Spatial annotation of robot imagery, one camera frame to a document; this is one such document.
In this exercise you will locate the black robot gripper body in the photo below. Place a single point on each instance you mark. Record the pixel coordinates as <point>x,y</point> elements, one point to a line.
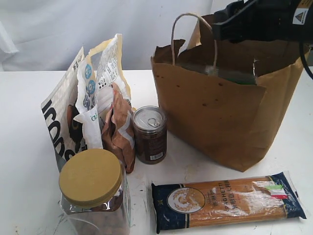
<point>266,20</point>

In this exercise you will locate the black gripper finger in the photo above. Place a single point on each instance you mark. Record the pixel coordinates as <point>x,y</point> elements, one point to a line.
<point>233,23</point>

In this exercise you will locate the green snack packet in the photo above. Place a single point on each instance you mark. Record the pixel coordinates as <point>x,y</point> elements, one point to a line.
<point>230,75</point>

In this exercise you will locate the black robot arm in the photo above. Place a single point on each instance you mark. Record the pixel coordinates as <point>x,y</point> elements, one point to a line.
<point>301,22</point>

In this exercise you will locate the brown paper shopping bag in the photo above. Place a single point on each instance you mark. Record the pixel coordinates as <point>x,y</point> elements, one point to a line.
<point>233,124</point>

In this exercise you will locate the brown snack pouch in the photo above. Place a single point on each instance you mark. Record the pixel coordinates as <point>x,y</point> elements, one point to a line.
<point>118,131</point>

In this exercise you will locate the white black lettered snack bag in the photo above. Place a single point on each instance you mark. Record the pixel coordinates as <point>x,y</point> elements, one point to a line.
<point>59,111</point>

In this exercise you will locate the brown can with pull tab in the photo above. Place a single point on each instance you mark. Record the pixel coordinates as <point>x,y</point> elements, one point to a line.
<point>150,132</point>

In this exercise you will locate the white blue printed pouch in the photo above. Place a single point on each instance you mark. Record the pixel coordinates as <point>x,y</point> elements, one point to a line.
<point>96,75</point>

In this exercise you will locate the spaghetti package blue and orange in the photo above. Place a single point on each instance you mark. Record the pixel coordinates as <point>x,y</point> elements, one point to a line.
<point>255,199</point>

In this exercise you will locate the clear jar with gold lid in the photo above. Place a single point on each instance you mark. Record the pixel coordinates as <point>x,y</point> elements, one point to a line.
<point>95,193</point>

